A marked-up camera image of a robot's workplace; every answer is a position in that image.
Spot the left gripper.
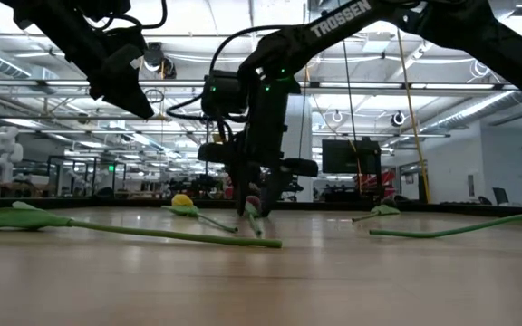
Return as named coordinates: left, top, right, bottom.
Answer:
left=72, top=24, right=156, bottom=121

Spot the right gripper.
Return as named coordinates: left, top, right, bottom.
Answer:
left=197, top=76, right=319, bottom=217

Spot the red artificial tulip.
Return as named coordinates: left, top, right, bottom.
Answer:
left=242, top=193, right=266, bottom=240

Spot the yellow artificial tulip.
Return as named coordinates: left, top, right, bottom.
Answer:
left=160, top=193, right=240, bottom=235

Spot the small green stem leaf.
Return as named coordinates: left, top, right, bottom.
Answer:
left=351, top=197, right=402, bottom=224

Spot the long green stem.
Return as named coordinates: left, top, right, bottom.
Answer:
left=368, top=212, right=522, bottom=240

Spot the peach cream artificial tulip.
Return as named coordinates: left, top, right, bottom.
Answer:
left=0, top=187, right=284, bottom=249

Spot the white square pillar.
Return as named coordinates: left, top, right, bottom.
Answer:
left=287, top=94, right=314, bottom=204

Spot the black monitor screen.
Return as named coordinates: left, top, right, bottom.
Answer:
left=322, top=138, right=382, bottom=176

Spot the red storage cart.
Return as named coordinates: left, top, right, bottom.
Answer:
left=359, top=169, right=399, bottom=199

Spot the long linear ceiling light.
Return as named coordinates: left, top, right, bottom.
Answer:
left=0, top=80, right=518, bottom=91

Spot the black office chair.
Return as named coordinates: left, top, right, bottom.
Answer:
left=491, top=187, right=511, bottom=207

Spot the black cable loop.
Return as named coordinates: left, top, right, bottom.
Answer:
left=143, top=88, right=166, bottom=105

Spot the black ceiling cable reel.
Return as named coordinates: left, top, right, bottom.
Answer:
left=144, top=42, right=179, bottom=81

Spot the black aluminium table frame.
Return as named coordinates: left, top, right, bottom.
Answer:
left=0, top=197, right=522, bottom=223

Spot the black framed glass enclosure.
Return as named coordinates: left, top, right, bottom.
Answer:
left=46, top=155, right=127, bottom=198

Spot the black hanging cable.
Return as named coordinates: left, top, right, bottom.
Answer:
left=295, top=67, right=311, bottom=185
left=341, top=39, right=358, bottom=142

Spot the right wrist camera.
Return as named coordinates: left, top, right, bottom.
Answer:
left=200, top=69, right=249, bottom=122

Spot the yellow hanging cable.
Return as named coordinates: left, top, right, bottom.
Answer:
left=396, top=27, right=432, bottom=205

